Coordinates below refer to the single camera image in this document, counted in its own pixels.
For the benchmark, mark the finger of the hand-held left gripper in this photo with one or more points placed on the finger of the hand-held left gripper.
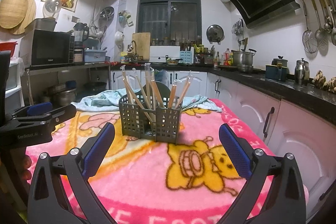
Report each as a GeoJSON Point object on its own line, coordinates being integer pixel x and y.
{"type": "Point", "coordinates": [39, 107]}
{"type": "Point", "coordinates": [65, 112]}

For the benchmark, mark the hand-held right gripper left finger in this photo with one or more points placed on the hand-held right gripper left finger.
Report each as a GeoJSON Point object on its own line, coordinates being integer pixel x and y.
{"type": "Point", "coordinates": [98, 150]}

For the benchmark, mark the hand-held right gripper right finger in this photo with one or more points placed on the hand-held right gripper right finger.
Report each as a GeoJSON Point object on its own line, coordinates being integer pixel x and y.
{"type": "Point", "coordinates": [233, 148]}

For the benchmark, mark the bunch of chopsticks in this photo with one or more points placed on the bunch of chopsticks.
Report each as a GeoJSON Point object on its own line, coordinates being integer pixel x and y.
{"type": "Point", "coordinates": [149, 87]}

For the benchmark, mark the dark green utensil holder basket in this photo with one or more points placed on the dark green utensil holder basket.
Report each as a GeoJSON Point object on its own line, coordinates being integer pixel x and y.
{"type": "Point", "coordinates": [164, 90]}

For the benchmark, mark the hanging steel utensils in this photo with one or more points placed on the hanging steel utensils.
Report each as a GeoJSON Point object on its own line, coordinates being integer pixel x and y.
{"type": "Point", "coordinates": [237, 27]}

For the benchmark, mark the person's left hand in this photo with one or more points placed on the person's left hand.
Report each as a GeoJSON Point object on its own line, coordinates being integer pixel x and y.
{"type": "Point", "coordinates": [25, 162]}

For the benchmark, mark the steel pot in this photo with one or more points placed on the steel pot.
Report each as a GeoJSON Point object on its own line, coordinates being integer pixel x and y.
{"type": "Point", "coordinates": [64, 98]}

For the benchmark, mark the plastic drawer unit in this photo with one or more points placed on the plastic drawer unit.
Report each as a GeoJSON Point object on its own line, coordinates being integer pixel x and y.
{"type": "Point", "coordinates": [14, 77]}

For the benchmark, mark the light blue towel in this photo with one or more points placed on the light blue towel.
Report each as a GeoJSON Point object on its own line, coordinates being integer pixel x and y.
{"type": "Point", "coordinates": [105, 99]}

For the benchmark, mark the steel shelf table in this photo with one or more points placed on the steel shelf table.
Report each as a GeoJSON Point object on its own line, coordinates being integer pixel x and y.
{"type": "Point", "coordinates": [65, 68]}

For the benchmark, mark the pink printed blanket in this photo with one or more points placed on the pink printed blanket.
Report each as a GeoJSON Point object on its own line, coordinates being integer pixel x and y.
{"type": "Point", "coordinates": [147, 169]}

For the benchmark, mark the black microwave oven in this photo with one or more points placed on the black microwave oven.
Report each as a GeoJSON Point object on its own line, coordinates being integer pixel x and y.
{"type": "Point", "coordinates": [50, 48]}

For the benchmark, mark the red plastic basin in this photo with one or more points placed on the red plastic basin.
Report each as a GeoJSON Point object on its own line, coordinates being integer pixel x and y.
{"type": "Point", "coordinates": [8, 46]}

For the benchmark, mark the white kitchen cabinets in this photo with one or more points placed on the white kitchen cabinets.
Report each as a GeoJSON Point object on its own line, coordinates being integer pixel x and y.
{"type": "Point", "coordinates": [302, 134]}

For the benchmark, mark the blender jug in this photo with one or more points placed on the blender jug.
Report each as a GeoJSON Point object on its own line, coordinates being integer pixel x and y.
{"type": "Point", "coordinates": [80, 33]}

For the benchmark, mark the grey plastic container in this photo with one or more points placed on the grey plastic container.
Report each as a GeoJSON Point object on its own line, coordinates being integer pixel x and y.
{"type": "Point", "coordinates": [43, 24]}

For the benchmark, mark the blue container with yellow rim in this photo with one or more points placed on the blue container with yellow rim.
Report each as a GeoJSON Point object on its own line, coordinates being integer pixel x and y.
{"type": "Point", "coordinates": [274, 73]}

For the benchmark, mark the red label bottle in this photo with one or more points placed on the red label bottle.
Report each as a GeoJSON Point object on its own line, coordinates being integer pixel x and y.
{"type": "Point", "coordinates": [229, 58]}

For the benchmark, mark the steel stockpot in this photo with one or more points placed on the steel stockpot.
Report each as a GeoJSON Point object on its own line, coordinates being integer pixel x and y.
{"type": "Point", "coordinates": [242, 58]}

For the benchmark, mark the round wooden board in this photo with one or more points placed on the round wooden board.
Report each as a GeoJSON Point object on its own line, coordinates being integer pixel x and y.
{"type": "Point", "coordinates": [31, 14]}

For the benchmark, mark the brass faucet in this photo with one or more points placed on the brass faucet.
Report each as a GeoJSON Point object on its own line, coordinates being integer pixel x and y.
{"type": "Point", "coordinates": [134, 43]}

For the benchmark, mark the blue plastic bag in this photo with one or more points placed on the blue plastic bag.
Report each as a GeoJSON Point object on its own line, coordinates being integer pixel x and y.
{"type": "Point", "coordinates": [161, 75]}

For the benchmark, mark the dark kettle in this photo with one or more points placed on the dark kettle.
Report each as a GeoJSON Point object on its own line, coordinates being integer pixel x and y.
{"type": "Point", "coordinates": [280, 61]}

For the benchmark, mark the wooden cutting board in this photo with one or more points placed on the wooden cutting board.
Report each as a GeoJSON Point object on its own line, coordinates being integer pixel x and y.
{"type": "Point", "coordinates": [141, 45]}

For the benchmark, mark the steel kettle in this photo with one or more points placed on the steel kettle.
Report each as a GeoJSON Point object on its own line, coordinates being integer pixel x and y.
{"type": "Point", "coordinates": [301, 71]}

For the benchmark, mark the round woven bamboo tray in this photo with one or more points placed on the round woven bamboo tray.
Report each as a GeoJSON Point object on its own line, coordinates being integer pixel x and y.
{"type": "Point", "coordinates": [13, 8]}

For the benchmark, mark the glass pot lid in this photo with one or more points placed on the glass pot lid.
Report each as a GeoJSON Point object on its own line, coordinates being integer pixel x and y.
{"type": "Point", "coordinates": [52, 6]}

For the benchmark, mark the light blue knife holder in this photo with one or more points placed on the light blue knife holder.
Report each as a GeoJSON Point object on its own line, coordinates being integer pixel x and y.
{"type": "Point", "coordinates": [187, 56]}

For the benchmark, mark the hanging steel bowl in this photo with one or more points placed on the hanging steel bowl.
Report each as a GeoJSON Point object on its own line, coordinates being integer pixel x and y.
{"type": "Point", "coordinates": [107, 13]}

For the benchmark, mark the white countertop box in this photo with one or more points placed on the white countertop box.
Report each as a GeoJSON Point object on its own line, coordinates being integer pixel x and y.
{"type": "Point", "coordinates": [162, 53]}

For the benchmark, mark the hanging steel pot lid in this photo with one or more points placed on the hanging steel pot lid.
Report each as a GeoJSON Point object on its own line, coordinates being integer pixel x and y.
{"type": "Point", "coordinates": [214, 33]}

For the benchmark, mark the dark framed window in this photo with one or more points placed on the dark framed window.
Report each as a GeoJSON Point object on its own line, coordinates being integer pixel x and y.
{"type": "Point", "coordinates": [155, 16]}

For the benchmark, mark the slotted steel ladle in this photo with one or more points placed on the slotted steel ladle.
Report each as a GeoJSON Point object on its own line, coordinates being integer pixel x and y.
{"type": "Point", "coordinates": [321, 40]}

